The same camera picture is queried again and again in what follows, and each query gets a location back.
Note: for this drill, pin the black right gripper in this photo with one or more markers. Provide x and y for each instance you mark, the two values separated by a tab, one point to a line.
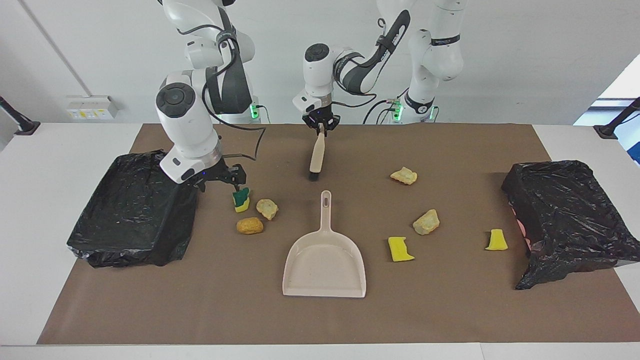
216	174

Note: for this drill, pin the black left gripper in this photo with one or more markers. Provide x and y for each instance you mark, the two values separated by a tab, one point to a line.
321	119

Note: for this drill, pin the beige hand brush black bristles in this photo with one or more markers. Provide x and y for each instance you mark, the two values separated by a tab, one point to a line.
316	155

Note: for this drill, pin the green and yellow sponge piece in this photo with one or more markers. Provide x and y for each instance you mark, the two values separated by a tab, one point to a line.
241	200

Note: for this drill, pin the orange brown bread shaped lump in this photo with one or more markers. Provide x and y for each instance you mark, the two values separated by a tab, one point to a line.
249	226

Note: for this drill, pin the pale round foam lump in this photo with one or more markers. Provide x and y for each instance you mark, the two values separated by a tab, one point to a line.
267	208

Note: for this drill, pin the yellowish foam lump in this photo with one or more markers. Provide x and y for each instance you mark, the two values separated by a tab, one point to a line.
404	176

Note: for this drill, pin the beige plastic dustpan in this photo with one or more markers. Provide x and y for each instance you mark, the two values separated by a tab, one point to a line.
325	265

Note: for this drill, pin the bulky greyish foam lump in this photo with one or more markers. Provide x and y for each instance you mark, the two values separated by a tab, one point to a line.
426	223

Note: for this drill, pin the large notched yellow sponge piece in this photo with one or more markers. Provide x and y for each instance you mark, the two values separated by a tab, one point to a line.
398	250

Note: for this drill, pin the small yellow sponge piece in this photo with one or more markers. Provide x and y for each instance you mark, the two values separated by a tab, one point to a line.
496	241

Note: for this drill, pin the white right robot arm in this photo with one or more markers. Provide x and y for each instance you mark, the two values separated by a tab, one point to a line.
187	125

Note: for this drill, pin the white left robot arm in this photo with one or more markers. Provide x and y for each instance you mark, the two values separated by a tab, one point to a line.
435	55

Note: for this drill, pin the black bag lined pink bin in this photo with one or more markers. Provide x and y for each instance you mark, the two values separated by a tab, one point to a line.
570	220

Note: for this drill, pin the brown paper table mat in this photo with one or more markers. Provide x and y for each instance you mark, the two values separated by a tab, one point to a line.
200	300

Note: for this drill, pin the bright window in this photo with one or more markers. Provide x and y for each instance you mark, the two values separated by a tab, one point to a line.
622	85

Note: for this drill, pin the white wall socket box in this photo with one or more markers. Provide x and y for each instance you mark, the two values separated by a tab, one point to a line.
90	107

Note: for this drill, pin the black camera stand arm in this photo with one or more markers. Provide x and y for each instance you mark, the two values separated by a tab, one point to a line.
25	126
607	131

